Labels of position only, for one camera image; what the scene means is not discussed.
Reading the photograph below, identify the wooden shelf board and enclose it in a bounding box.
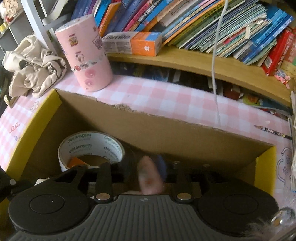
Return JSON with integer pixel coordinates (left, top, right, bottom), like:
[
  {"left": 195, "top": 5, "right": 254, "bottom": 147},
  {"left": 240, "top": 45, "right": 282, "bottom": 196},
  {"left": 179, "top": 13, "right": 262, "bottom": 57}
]
[{"left": 107, "top": 46, "right": 292, "bottom": 107}]

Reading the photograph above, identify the row of leaning books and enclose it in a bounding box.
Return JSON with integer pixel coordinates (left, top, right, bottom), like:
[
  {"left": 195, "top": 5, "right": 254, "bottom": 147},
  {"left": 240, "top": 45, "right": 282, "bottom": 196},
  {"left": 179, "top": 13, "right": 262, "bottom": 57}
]
[{"left": 70, "top": 0, "right": 296, "bottom": 77}]

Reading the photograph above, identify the orange white toothpaste box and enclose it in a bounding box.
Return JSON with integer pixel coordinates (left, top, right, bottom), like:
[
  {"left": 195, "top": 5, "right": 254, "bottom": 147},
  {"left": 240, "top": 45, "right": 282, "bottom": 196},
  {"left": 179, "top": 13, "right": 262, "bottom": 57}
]
[{"left": 102, "top": 31, "right": 162, "bottom": 57}]

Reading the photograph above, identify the pink lip balm tube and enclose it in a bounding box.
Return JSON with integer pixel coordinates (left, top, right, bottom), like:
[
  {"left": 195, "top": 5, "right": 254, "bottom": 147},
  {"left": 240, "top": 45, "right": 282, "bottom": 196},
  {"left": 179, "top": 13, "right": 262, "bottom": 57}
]
[{"left": 137, "top": 156, "right": 164, "bottom": 195}]

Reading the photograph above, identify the white tape roll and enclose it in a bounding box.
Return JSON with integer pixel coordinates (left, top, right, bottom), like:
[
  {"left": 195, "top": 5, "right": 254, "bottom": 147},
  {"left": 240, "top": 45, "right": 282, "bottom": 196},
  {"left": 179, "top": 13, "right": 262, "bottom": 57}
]
[{"left": 58, "top": 131, "right": 125, "bottom": 172}]

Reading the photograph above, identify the beige crumpled cloth bag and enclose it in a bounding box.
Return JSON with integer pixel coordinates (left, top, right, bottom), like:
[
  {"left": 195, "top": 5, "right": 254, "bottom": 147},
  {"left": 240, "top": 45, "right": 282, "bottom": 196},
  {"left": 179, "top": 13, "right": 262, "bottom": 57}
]
[{"left": 3, "top": 35, "right": 67, "bottom": 98}]

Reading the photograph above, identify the cream tissue pack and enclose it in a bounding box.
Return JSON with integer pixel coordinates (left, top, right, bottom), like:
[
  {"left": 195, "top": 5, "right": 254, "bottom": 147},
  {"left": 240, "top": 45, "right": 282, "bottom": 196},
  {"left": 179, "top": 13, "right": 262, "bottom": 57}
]
[{"left": 4, "top": 95, "right": 19, "bottom": 108}]

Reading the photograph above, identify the patterned pencil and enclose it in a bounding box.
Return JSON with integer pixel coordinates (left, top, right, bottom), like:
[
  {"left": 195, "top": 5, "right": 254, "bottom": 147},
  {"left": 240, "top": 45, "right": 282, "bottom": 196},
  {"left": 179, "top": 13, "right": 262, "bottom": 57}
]
[{"left": 254, "top": 125, "right": 292, "bottom": 140}]

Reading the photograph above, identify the yellow cardboard box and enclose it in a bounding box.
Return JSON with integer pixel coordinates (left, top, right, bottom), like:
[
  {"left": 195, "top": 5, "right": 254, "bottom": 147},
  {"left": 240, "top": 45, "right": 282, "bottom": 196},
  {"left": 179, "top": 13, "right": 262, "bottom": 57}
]
[{"left": 0, "top": 88, "right": 278, "bottom": 232}]

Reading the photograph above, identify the pink sticker cylinder can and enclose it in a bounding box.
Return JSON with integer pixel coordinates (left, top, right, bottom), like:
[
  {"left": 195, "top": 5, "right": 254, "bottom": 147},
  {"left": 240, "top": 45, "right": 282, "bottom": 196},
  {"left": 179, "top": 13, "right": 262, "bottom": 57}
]
[{"left": 55, "top": 15, "right": 113, "bottom": 92}]

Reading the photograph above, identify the pink checkered desk mat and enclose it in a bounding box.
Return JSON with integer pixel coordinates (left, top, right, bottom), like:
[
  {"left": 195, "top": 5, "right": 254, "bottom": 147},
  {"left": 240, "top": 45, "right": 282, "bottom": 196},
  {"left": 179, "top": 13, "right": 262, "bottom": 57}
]
[{"left": 1, "top": 72, "right": 292, "bottom": 206}]

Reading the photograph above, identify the white charging cable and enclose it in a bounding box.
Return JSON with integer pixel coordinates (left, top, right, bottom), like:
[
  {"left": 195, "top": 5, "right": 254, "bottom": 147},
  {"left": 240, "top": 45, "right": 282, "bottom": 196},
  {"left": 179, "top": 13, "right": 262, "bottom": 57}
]
[{"left": 211, "top": 0, "right": 230, "bottom": 127}]

